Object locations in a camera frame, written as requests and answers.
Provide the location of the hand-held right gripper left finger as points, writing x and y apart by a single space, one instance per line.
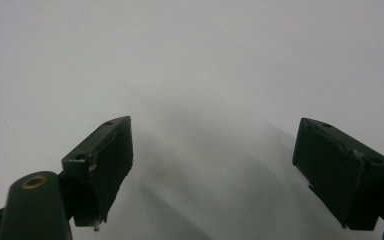
103 166

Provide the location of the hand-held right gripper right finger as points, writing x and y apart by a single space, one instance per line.
336 173

